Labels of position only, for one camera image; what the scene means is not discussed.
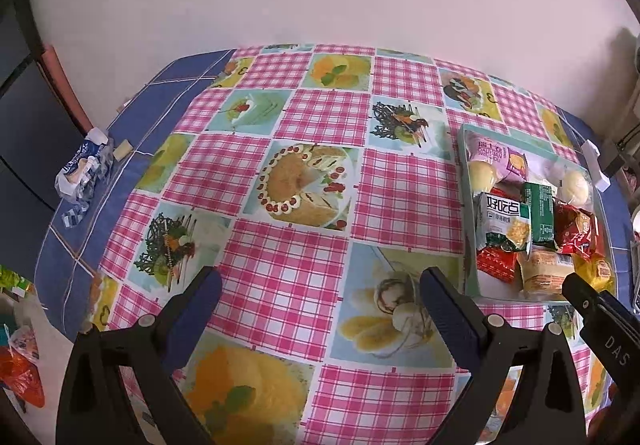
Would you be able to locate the small white-yellow snack packet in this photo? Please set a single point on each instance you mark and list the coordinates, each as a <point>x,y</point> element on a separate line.
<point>502,222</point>

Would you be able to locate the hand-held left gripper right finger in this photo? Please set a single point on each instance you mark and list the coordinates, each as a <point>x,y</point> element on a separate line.
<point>447,317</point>

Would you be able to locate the small beige block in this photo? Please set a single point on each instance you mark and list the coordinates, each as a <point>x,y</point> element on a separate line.
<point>121,149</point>

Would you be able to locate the pink purple snack packet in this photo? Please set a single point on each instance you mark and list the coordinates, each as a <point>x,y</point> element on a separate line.
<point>492,156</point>

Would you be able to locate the black charger plug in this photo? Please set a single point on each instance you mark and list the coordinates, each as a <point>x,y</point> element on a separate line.
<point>617,157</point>

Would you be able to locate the dark cabinet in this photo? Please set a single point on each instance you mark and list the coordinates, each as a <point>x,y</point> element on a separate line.
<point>30,135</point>

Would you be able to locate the pink checked fruit tablecloth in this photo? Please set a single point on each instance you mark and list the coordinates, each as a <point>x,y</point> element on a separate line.
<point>295,270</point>

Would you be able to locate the crumpled blue white tissue pack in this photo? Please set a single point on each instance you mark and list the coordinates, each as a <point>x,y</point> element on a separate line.
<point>82,165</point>

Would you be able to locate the small red snack packet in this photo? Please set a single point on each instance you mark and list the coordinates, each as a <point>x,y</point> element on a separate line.
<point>575,225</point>

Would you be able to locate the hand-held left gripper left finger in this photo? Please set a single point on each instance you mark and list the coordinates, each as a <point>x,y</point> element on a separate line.
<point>192,317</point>

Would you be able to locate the orange plastic bag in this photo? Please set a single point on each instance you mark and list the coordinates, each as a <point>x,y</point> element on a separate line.
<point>20,370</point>

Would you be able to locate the round white bun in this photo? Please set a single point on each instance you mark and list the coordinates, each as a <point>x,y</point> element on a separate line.
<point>575,185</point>
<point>481,174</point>

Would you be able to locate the large red patterned packet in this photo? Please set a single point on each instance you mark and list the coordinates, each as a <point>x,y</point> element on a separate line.
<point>497,262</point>

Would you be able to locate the crinkled red wrapper snack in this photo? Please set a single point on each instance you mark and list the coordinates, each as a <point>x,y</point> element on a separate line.
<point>505,189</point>

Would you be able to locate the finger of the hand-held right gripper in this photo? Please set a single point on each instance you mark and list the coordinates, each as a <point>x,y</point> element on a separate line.
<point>582,295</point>

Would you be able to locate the yellow cake packet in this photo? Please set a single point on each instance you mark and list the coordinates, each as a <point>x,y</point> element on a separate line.
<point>597,270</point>

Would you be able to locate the orange wafer packet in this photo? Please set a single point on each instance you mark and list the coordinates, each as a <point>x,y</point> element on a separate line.
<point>542,271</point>

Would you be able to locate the teal rimmed white tray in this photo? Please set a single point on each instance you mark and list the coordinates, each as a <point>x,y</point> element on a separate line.
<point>544,164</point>

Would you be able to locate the white power strip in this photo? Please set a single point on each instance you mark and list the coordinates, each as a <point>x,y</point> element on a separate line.
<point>595,160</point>

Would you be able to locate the green packaging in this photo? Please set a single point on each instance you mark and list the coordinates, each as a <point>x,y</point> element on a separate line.
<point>10,279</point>

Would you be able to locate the dark green snack packet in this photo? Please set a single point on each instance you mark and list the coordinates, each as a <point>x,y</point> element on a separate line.
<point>540,212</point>

